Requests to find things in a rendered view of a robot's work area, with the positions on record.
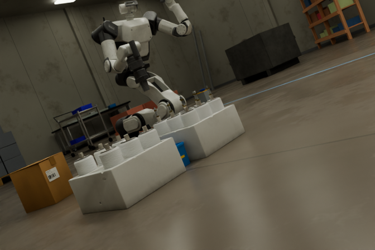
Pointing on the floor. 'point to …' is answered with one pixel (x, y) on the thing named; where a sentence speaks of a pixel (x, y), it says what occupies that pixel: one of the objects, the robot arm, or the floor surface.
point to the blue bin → (183, 153)
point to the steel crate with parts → (264, 54)
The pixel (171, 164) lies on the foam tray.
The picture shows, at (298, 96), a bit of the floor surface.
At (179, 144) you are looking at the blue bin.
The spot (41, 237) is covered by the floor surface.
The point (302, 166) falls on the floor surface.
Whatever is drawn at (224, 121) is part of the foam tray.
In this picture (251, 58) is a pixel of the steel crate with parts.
